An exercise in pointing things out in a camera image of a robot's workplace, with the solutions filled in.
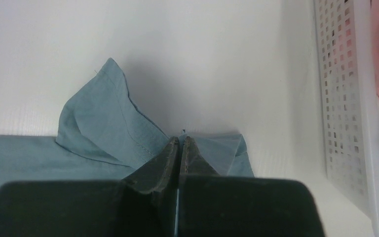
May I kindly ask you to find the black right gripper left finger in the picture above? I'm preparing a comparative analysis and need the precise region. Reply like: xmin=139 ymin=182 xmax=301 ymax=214
xmin=0 ymin=137 xmax=179 ymax=237

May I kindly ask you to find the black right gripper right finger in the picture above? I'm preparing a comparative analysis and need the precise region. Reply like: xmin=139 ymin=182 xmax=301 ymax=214
xmin=178 ymin=137 xmax=325 ymax=237

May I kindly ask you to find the blue-grey t-shirt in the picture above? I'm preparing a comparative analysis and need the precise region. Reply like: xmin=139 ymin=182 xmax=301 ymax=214
xmin=0 ymin=57 xmax=255 ymax=210

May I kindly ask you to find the white plastic laundry basket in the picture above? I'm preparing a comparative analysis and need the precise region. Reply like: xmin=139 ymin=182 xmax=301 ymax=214
xmin=314 ymin=0 xmax=379 ymax=237

